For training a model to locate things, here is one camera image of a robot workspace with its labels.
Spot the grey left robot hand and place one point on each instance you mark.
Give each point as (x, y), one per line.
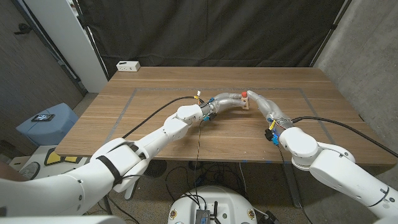
(225, 101)

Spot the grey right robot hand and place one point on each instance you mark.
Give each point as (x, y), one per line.
(270, 107)

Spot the small wooden block with holes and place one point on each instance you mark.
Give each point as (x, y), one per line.
(245, 103)

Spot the red screw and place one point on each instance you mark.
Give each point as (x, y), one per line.
(244, 94)

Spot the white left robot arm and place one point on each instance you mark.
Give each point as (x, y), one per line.
(155, 140)

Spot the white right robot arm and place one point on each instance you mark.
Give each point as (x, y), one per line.
(335, 168)

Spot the black backdrop curtain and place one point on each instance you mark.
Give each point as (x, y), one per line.
(202, 31)

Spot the grey table leg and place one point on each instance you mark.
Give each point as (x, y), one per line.
(292, 186)

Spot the black round floor fan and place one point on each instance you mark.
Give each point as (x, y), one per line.
(157, 168)

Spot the black backdrop stand pole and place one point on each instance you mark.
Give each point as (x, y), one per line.
(90, 40)
(329, 31)

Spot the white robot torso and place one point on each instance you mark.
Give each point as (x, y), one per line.
(224, 202)

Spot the white power strip box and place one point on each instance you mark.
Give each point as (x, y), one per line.
(128, 66)

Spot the small grey finned box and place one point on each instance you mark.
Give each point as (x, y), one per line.
(202, 217)

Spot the white table leg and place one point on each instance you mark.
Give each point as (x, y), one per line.
(130, 191)

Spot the white base with yellow mark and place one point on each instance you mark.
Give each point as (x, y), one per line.
(59, 158)

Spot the blue stool with phone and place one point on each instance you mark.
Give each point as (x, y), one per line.
(46, 130)

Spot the black phone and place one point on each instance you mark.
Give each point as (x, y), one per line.
(43, 117)

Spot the grey sneaker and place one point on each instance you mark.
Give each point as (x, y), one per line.
(29, 170)

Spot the person's bare leg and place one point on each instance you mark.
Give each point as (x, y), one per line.
(9, 174)

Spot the white wall panel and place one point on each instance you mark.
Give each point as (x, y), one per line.
(68, 40)

